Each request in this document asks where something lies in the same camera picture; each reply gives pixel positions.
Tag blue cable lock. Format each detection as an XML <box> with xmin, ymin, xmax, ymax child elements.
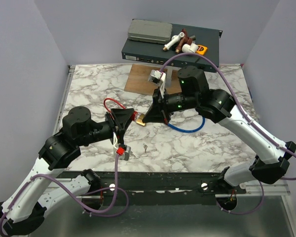
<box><xmin>167</xmin><ymin>116</ymin><xmax>206</xmax><ymax>133</ymax></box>

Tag grey plastic tool case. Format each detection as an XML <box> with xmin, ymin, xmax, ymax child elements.
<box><xmin>128</xmin><ymin>19</ymin><xmax>173</xmax><ymax>44</ymax></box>

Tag white pvc pipe fitting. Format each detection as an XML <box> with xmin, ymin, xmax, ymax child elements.
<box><xmin>163</xmin><ymin>32</ymin><xmax>185</xmax><ymax>51</ymax></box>

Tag metal bracket with lock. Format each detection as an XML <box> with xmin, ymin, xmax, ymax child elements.
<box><xmin>165</xmin><ymin>67</ymin><xmax>173</xmax><ymax>88</ymax></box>

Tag brass padlock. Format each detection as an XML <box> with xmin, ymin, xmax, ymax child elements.
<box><xmin>136</xmin><ymin>114</ymin><xmax>146</xmax><ymax>126</ymax></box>

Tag black mounting base plate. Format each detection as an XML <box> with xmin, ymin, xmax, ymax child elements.
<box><xmin>56</xmin><ymin>170</ymin><xmax>247</xmax><ymax>207</ymax></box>

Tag white pvc elbow fitting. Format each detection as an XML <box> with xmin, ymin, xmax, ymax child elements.
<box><xmin>182</xmin><ymin>43</ymin><xmax>199</xmax><ymax>53</ymax></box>

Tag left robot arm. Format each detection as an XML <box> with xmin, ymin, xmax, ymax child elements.
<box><xmin>0</xmin><ymin>106</ymin><xmax>137</xmax><ymax>237</ymax></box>

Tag wooden base board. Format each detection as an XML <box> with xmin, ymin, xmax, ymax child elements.
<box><xmin>124</xmin><ymin>64</ymin><xmax>181</xmax><ymax>96</ymax></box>

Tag brown pipe fitting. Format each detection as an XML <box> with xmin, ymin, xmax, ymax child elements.
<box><xmin>175</xmin><ymin>28</ymin><xmax>193</xmax><ymax>54</ymax></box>

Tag yellow tape measure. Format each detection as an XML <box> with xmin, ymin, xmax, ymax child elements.
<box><xmin>196</xmin><ymin>44</ymin><xmax>208</xmax><ymax>56</ymax></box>

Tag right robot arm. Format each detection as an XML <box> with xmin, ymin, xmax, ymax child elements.
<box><xmin>143</xmin><ymin>66</ymin><xmax>296</xmax><ymax>194</ymax></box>

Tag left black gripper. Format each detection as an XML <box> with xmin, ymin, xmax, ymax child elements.
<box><xmin>77</xmin><ymin>109</ymin><xmax>135</xmax><ymax>146</ymax></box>

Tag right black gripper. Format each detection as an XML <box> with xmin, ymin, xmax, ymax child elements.
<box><xmin>142</xmin><ymin>87</ymin><xmax>197</xmax><ymax>124</ymax></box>

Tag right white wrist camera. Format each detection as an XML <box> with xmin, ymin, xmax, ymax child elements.
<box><xmin>148</xmin><ymin>70</ymin><xmax>166</xmax><ymax>98</ymax></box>

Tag red cable padlock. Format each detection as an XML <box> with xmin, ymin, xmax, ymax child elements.
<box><xmin>103</xmin><ymin>98</ymin><xmax>139</xmax><ymax>122</ymax></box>

